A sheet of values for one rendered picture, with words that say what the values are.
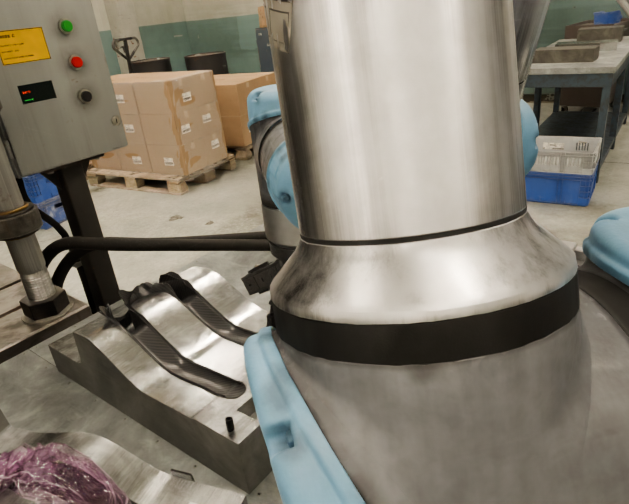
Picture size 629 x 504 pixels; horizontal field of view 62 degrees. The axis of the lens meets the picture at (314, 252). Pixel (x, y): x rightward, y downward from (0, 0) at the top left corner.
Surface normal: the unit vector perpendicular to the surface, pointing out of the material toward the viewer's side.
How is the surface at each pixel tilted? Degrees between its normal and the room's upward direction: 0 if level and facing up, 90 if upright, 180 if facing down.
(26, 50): 90
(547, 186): 91
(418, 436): 76
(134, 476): 27
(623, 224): 8
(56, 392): 0
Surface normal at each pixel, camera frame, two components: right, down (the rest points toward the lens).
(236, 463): -0.61, 0.40
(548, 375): 0.46, 0.11
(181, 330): 0.28, -0.71
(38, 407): -0.10, -0.90
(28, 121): 0.79, 0.19
